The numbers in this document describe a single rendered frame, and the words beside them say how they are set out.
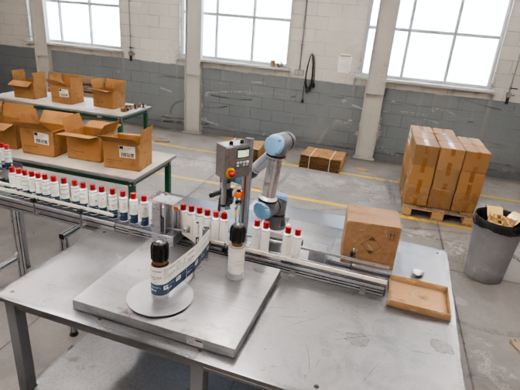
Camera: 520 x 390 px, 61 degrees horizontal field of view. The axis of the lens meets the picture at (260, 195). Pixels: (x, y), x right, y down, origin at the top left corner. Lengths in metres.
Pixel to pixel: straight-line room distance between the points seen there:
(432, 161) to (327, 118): 2.73
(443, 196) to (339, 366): 3.95
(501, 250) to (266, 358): 2.96
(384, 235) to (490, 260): 2.09
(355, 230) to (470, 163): 3.23
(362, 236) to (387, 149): 5.32
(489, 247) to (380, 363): 2.60
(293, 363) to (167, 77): 7.17
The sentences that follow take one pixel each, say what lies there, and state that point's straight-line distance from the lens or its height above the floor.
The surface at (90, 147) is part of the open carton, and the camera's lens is 4.28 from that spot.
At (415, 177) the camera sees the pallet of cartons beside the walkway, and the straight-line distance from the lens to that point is 5.56.
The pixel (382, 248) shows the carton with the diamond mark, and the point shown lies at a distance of 2.58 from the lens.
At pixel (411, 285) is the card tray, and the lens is 2.58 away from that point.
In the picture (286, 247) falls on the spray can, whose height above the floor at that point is 0.97.
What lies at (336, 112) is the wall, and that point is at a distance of 7.71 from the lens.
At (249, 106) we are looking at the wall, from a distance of 8.02.
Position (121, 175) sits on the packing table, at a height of 0.78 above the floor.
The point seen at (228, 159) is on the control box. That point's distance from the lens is 2.39.
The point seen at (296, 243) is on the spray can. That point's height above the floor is 1.01.
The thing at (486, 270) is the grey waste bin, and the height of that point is 0.15.
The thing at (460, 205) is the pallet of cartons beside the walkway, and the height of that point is 0.23.
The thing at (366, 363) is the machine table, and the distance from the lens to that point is 2.01.
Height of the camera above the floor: 2.14
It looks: 22 degrees down
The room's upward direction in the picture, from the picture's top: 5 degrees clockwise
